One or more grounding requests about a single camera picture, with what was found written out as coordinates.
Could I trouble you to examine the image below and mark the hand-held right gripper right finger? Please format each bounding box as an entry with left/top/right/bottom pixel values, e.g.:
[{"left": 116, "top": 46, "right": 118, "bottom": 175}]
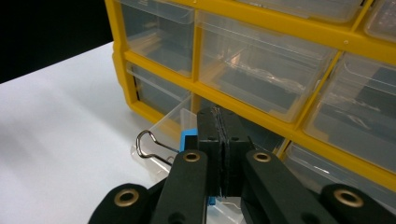
[{"left": 217, "top": 106, "right": 255, "bottom": 198}]

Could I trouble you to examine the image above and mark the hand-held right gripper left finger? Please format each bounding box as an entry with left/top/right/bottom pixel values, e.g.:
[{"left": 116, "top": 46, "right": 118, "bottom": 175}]
[{"left": 184, "top": 106, "right": 222, "bottom": 198}]

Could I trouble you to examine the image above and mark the blue binder clip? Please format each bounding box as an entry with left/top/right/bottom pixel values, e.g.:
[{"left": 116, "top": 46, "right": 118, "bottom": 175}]
[{"left": 135, "top": 128, "right": 217, "bottom": 206}]

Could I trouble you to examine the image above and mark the clear plastic drawer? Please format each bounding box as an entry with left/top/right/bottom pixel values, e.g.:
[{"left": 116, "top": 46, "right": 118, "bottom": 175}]
[
  {"left": 195, "top": 9, "right": 339, "bottom": 124},
  {"left": 118, "top": 0, "right": 196, "bottom": 78},
  {"left": 281, "top": 141, "right": 396, "bottom": 216},
  {"left": 130, "top": 94, "right": 247, "bottom": 224},
  {"left": 125, "top": 61, "right": 191, "bottom": 117},
  {"left": 302, "top": 51, "right": 396, "bottom": 174},
  {"left": 363, "top": 0, "right": 396, "bottom": 43},
  {"left": 236, "top": 0, "right": 363, "bottom": 23}
]

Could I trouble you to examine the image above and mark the yellow drawer cabinet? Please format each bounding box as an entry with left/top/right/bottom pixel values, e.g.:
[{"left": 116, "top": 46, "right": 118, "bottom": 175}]
[{"left": 104, "top": 0, "right": 396, "bottom": 192}]

